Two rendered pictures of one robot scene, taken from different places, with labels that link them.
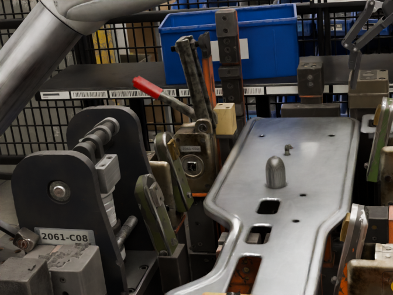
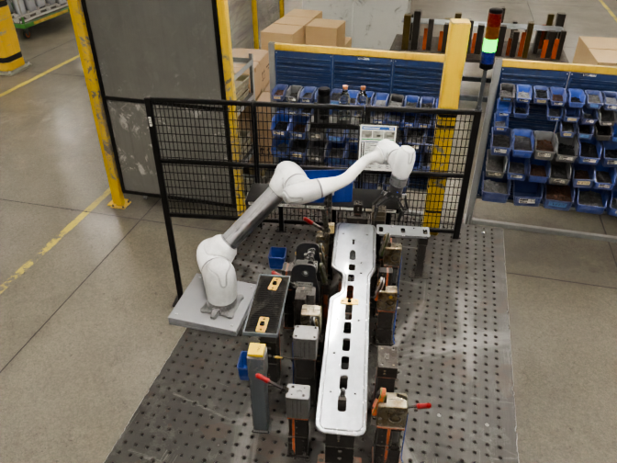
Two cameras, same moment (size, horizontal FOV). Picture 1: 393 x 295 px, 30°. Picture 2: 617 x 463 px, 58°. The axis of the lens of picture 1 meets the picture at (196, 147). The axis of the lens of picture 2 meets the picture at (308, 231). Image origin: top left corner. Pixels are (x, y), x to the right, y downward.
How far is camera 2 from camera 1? 1.75 m
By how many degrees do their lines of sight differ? 16
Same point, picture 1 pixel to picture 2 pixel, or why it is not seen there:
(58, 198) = (304, 275)
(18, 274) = (302, 298)
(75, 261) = (311, 292)
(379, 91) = (382, 216)
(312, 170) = (363, 252)
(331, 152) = (367, 243)
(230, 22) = not seen: hidden behind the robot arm
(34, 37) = (269, 202)
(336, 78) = (366, 205)
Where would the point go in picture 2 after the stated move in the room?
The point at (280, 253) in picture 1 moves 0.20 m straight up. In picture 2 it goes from (358, 285) to (360, 251)
